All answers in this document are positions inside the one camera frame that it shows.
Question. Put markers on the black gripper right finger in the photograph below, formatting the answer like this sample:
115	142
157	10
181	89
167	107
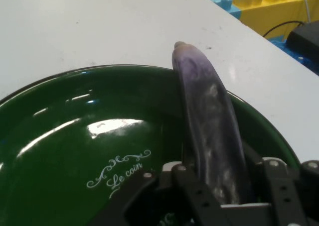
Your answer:
291	193

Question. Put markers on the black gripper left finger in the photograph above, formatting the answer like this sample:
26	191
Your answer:
192	198

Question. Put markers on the purple toy eggplant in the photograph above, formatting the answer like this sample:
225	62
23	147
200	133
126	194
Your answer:
209	116

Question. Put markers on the green plate with white print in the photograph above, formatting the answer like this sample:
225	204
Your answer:
74	136

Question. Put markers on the black box device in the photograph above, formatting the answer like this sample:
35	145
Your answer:
305	39

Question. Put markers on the yellow foam block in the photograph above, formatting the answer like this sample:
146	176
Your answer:
269	14

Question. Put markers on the blue foam block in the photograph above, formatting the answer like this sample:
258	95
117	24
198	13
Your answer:
214	2

